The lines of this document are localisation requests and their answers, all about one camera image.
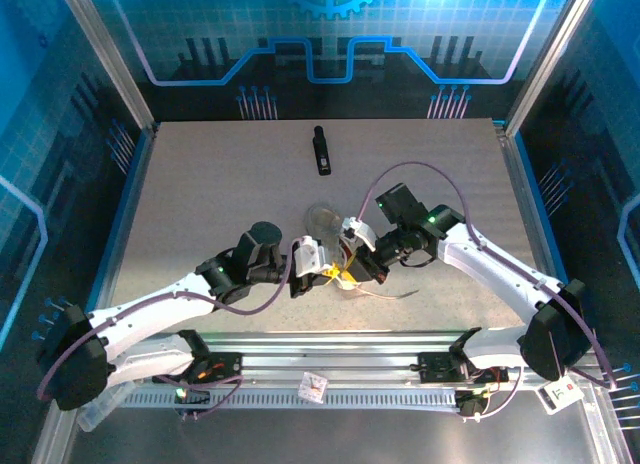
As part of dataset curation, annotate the black right controller box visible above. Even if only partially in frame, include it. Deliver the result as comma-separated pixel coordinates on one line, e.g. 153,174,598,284
457,389,494,419

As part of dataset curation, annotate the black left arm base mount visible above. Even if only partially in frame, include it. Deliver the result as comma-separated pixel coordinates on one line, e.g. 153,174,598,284
199,351,245,385

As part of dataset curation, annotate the white label card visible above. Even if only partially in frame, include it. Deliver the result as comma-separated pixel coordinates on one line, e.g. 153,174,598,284
537,378,586,416

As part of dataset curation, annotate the black left controller box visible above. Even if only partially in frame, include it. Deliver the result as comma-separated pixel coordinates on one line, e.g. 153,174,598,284
173,383,211,416

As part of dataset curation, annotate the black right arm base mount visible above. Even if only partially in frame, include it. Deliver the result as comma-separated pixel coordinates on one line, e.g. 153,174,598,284
409,351,510,385

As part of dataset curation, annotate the grey knit sneaker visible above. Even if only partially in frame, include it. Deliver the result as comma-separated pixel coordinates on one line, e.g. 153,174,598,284
305,202,361,291

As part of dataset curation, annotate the slotted white cable duct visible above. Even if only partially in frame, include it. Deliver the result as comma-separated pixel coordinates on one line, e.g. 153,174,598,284
79,385,464,411

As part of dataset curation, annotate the aluminium mounting rail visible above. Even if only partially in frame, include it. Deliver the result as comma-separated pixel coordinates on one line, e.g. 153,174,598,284
59,330,604,385

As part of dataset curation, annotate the black controller box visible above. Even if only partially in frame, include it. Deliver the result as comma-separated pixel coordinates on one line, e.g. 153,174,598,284
457,389,494,419
173,383,211,416

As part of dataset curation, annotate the small white tag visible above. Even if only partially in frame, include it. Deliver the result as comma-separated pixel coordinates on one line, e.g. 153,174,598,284
297,371,329,403

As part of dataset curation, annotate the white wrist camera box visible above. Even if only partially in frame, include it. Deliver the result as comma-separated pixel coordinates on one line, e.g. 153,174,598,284
291,235,327,279
340,217,378,251

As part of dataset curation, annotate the white shoelace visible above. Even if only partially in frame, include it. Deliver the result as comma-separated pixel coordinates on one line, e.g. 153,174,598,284
344,283,420,303

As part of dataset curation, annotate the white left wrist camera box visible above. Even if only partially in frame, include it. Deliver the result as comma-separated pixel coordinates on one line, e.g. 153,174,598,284
291,235,327,279

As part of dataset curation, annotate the black marker pen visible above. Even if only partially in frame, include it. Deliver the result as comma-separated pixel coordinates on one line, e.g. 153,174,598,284
312,125,333,177

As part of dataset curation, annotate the clear plastic holder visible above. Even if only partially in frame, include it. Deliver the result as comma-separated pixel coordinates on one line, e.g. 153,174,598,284
75,383,126,433

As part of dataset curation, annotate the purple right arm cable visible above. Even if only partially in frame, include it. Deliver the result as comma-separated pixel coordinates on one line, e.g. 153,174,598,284
357,160,619,423

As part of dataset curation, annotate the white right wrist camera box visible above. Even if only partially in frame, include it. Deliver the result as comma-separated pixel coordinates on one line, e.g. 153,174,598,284
340,217,378,251

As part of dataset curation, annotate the aluminium frame post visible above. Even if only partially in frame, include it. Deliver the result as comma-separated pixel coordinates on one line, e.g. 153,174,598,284
55,0,157,135
503,0,601,138

